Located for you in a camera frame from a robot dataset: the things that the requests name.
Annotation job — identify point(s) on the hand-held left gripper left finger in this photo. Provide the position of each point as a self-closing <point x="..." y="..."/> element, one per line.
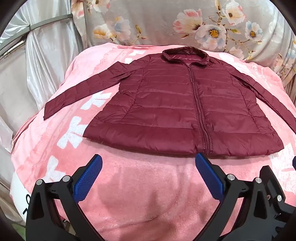
<point x="89" y="178"/>

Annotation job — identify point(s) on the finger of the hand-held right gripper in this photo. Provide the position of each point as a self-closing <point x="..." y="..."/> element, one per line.
<point x="294" y="163"/>
<point x="275" y="185"/>

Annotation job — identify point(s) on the grey floral bed cover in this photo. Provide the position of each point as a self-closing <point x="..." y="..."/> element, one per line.
<point x="161" y="23"/>

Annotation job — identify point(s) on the pink printed fleece blanket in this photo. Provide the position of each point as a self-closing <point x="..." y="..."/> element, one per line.
<point x="138" y="199"/>

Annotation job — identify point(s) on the white satin curtain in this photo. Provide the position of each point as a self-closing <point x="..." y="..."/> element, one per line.
<point x="46" y="60"/>

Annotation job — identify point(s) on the maroon puffer jacket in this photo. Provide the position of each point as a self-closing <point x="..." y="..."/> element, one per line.
<point x="161" y="104"/>

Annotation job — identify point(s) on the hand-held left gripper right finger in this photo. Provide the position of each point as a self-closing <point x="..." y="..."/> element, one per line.
<point x="209" y="176"/>

